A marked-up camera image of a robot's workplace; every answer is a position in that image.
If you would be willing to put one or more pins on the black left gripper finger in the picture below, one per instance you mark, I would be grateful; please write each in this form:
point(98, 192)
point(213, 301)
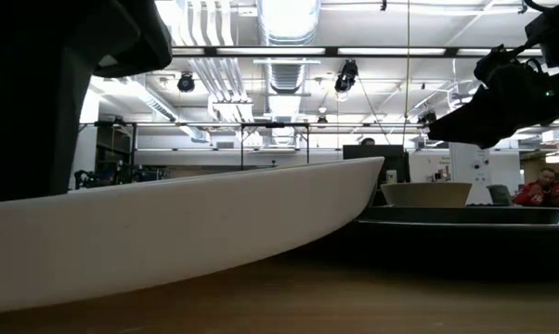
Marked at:
point(24, 139)

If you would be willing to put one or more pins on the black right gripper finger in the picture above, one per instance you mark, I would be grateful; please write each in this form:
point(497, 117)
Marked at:
point(474, 123)

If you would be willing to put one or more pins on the beige bowl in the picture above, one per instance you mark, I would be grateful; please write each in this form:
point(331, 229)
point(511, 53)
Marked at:
point(425, 195)

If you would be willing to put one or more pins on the white round plate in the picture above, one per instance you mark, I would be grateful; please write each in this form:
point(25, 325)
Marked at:
point(168, 232)

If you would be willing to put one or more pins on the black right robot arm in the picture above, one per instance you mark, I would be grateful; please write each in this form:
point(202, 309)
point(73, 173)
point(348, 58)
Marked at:
point(558, 32)

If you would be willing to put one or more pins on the black plastic tray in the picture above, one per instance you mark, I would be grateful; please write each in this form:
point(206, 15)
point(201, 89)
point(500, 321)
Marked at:
point(470, 241)

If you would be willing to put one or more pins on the grey-green office chair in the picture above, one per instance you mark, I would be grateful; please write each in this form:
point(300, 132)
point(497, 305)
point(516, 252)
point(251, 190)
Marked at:
point(500, 195)

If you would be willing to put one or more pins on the black monitor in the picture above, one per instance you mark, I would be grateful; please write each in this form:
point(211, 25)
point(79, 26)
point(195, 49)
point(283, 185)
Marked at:
point(395, 158)

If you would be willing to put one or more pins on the person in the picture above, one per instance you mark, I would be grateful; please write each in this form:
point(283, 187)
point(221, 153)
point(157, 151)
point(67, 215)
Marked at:
point(367, 141)
point(546, 192)

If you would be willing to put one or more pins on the dark storage shelf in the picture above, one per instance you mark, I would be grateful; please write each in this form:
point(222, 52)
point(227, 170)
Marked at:
point(114, 153)

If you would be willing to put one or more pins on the black ceiling spotlight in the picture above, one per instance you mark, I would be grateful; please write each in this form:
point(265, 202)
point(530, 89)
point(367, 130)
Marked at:
point(185, 83)

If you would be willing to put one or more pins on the black background rack frame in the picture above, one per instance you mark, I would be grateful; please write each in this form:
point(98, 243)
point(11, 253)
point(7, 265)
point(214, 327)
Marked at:
point(275, 125)

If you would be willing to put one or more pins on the silver ventilation duct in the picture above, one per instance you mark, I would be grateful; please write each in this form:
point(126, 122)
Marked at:
point(286, 28)

